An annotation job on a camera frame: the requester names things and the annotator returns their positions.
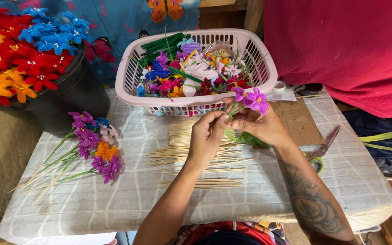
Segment person's right hand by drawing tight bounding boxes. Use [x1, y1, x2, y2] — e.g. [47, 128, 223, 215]
[221, 97, 294, 149]

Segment person's left hand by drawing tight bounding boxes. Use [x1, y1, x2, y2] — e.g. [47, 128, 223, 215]
[187, 110, 231, 168]

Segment purple pipe-cleaner flower sprig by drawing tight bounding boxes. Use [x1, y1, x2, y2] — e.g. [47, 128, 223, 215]
[228, 86, 270, 124]

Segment green floral tape roll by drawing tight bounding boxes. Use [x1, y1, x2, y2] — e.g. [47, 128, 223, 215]
[224, 129, 272, 149]

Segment pile of wooden skewers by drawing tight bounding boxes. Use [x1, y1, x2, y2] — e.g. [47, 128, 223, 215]
[147, 119, 260, 192]

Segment brown cardboard sheet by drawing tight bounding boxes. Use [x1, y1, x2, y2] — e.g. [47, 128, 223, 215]
[270, 100, 325, 147]

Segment black tape rolls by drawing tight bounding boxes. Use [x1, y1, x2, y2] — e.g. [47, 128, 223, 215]
[292, 83, 324, 98]

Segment bundle of white pipe cleaners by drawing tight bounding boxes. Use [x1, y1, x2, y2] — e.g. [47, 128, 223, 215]
[182, 63, 220, 98]

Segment heap of loose mixed flowers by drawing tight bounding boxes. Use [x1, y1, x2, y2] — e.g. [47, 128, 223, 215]
[136, 36, 268, 103]

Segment clear plastic bag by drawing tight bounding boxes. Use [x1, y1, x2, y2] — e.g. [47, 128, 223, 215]
[202, 40, 234, 59]

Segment pink plastic basket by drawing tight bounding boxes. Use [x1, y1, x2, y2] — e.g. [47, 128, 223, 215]
[115, 28, 278, 117]

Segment person's colourful shirt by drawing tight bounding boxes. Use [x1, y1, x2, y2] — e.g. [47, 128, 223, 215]
[174, 221, 290, 245]

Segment bundle of green pipe cleaners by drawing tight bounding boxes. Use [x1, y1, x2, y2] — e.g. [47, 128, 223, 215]
[140, 32, 192, 58]

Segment grey checked quilted table cloth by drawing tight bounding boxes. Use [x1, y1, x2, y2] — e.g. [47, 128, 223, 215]
[0, 88, 392, 245]

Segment group of finished stemmed flowers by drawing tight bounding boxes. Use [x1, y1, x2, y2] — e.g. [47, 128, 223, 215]
[10, 111, 123, 206]

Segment black plastic bucket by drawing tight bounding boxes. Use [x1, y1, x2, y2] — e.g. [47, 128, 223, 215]
[0, 40, 111, 134]

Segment bouquet of red blue flowers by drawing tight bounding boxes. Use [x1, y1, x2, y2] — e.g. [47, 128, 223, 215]
[0, 7, 95, 112]

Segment green-handled scissors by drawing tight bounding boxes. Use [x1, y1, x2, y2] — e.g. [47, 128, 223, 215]
[302, 125, 341, 175]

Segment dark blue bag green straps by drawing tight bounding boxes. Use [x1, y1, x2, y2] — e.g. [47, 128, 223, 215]
[342, 109, 392, 180]

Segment wooden furniture frame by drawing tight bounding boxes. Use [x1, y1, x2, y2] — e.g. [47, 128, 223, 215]
[198, 0, 265, 34]

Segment white cable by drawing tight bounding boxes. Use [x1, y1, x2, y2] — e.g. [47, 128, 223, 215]
[353, 225, 384, 245]

